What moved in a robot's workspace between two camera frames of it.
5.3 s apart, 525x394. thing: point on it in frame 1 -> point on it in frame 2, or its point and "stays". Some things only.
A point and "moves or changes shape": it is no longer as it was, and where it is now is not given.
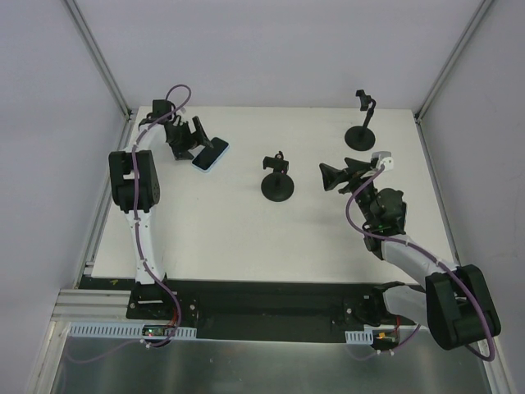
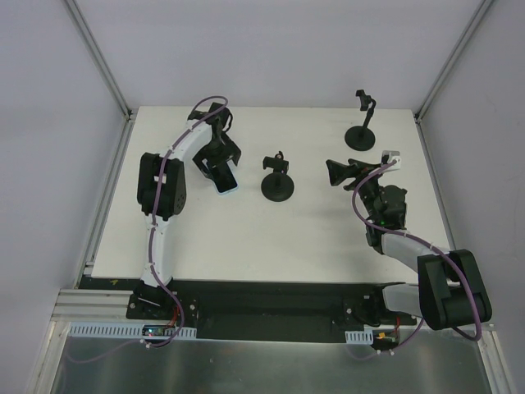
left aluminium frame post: x=98 y=58 stays
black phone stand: x=277 y=185 stays
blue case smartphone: x=208 y=156 moves or changes shape
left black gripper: x=185 y=138 -> x=217 y=157
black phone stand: x=362 y=138 stays
